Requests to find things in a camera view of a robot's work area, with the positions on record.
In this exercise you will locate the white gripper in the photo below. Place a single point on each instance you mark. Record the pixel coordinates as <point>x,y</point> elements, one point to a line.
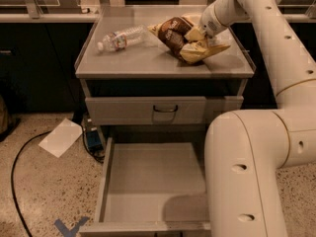
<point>210,23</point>

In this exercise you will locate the brown chip bag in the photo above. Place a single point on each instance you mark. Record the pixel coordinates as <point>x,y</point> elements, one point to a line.
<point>172,34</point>

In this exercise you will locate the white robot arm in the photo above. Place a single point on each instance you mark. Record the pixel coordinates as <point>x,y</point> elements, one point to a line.
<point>243,149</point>

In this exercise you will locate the closed grey top drawer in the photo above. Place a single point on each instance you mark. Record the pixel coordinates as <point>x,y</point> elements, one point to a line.
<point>139,110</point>

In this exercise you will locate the grey drawer cabinet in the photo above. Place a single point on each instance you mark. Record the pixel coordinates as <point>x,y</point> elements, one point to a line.
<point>150,69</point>

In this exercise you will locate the open grey middle drawer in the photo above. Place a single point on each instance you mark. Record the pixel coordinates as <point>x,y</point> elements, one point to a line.
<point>151,189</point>

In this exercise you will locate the dark counter cabinets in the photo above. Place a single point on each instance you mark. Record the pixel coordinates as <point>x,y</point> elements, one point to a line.
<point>38,75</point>

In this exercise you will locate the clear plastic water bottle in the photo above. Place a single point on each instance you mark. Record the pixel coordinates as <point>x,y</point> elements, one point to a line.
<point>119,40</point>

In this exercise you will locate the blue power box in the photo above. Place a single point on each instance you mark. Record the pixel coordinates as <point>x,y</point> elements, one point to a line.
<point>93,140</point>

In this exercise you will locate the white paper sheet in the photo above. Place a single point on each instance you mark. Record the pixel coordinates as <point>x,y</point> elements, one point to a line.
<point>61,138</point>

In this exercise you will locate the black drawer handle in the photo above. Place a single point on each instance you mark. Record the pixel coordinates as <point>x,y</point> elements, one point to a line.
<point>165,110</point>

